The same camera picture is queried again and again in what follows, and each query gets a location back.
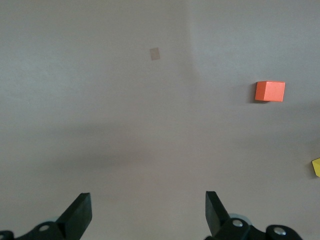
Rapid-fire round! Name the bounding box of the yellow wooden cube block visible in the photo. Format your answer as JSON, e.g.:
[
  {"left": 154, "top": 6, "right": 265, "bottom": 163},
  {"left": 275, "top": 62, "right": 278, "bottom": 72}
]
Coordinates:
[{"left": 311, "top": 157, "right": 320, "bottom": 178}]

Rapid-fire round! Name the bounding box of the small brown tape patch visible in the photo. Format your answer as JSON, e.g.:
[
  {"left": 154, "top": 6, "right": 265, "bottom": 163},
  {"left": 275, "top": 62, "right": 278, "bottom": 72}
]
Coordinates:
[{"left": 149, "top": 47, "right": 161, "bottom": 62}]

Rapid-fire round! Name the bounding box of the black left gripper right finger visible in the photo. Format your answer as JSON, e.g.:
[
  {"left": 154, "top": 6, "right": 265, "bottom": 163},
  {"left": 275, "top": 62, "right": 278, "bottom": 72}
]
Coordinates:
[{"left": 204, "top": 191, "right": 305, "bottom": 240}]

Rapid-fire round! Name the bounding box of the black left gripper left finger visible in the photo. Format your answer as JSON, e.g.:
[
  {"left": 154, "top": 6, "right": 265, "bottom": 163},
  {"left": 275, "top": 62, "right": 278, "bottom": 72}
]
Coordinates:
[{"left": 0, "top": 192, "right": 93, "bottom": 240}]

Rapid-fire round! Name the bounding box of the orange wooden cube block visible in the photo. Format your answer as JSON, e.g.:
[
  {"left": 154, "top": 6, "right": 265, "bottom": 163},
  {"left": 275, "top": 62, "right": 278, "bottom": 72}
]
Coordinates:
[{"left": 254, "top": 80, "right": 286, "bottom": 103}]

